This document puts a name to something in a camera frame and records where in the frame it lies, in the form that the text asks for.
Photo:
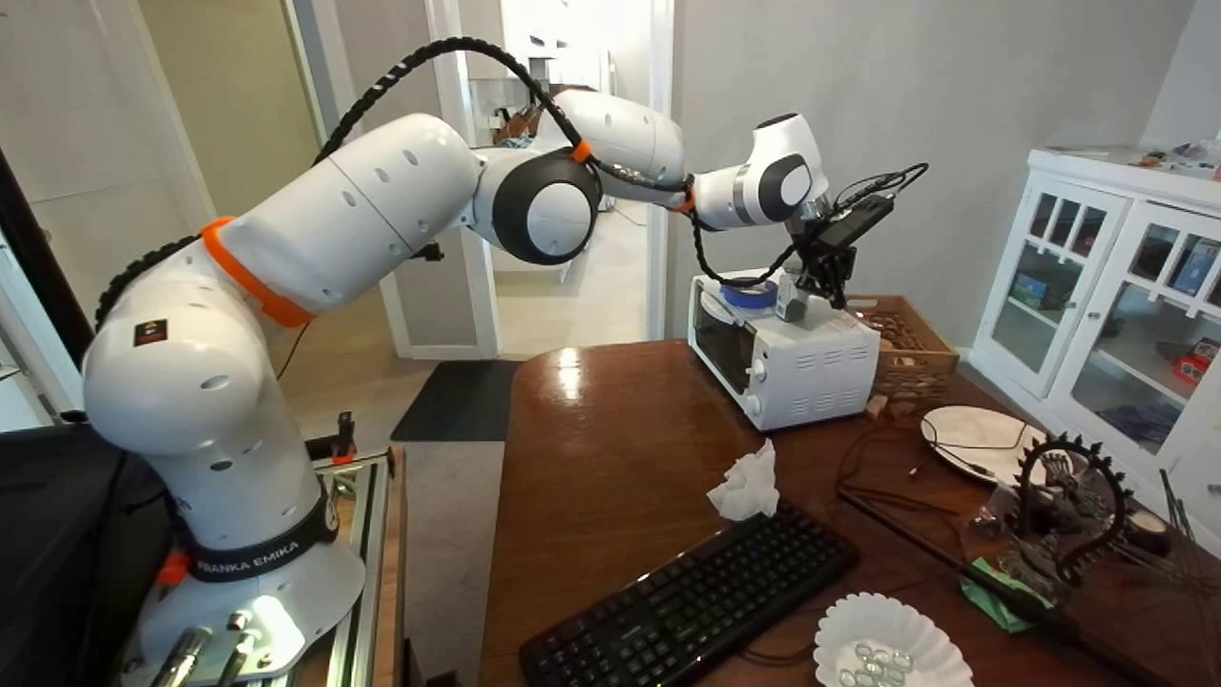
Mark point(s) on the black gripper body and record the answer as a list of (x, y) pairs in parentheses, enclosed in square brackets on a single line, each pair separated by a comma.
[(815, 246)]

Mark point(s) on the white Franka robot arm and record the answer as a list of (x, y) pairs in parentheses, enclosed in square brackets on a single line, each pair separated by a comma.
[(358, 204)]

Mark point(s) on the white toaster oven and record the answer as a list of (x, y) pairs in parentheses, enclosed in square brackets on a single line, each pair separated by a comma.
[(815, 369)]

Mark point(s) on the blue tape roll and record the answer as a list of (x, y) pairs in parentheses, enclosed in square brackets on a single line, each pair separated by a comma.
[(749, 295)]

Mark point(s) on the white plate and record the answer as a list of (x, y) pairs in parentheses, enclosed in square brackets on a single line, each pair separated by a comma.
[(978, 441)]

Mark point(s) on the crumpled white tissue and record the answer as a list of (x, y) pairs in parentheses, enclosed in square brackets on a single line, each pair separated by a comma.
[(749, 489)]

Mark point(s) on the white cabinet with glass doors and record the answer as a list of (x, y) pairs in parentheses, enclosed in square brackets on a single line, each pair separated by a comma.
[(1109, 319)]

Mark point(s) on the dark metal sprocket ornament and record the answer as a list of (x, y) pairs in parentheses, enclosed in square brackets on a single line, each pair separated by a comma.
[(1072, 489)]

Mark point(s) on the black computer keyboard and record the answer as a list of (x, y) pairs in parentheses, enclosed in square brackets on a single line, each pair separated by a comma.
[(691, 606)]

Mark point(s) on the green cloth piece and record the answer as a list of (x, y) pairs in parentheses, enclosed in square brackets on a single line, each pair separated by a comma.
[(1006, 598)]

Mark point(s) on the white fluted bowl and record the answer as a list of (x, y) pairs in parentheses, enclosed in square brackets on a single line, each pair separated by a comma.
[(889, 644)]

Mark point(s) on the black floor mat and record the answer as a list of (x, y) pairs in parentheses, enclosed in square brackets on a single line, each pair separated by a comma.
[(450, 401)]

